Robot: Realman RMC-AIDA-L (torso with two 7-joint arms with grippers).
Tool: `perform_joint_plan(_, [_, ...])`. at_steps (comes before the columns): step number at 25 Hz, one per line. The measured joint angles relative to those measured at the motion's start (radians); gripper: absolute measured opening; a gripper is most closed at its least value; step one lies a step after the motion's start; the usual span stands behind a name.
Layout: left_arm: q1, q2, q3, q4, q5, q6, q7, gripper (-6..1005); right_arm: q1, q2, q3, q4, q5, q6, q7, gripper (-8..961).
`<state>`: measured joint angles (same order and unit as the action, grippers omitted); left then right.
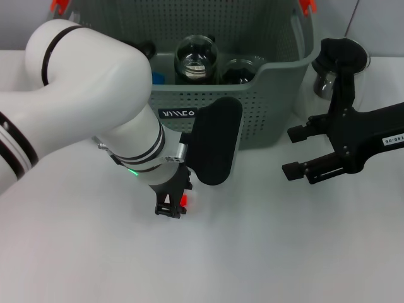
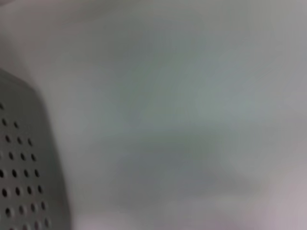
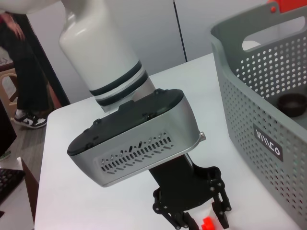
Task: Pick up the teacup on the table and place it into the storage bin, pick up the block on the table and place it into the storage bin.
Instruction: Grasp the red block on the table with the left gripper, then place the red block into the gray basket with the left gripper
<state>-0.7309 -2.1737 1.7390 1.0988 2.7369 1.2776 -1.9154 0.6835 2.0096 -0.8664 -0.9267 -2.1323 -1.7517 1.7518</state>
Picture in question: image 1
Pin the small red toy brick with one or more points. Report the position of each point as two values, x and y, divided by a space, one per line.
185 200

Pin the round glass jar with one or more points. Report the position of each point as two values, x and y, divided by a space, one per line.
195 47

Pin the blue square toy brick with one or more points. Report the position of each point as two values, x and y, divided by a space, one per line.
158 79

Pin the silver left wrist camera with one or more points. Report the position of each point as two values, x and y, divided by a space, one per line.
217 142

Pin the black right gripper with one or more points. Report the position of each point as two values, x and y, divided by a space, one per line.
366 139

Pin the black bin logo label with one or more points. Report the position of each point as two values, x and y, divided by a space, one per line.
178 113

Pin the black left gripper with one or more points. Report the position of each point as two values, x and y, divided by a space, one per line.
172 184

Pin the grey-green perforated storage bin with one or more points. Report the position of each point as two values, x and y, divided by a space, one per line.
268 104

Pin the black clay teapot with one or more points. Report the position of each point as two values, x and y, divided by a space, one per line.
147 49

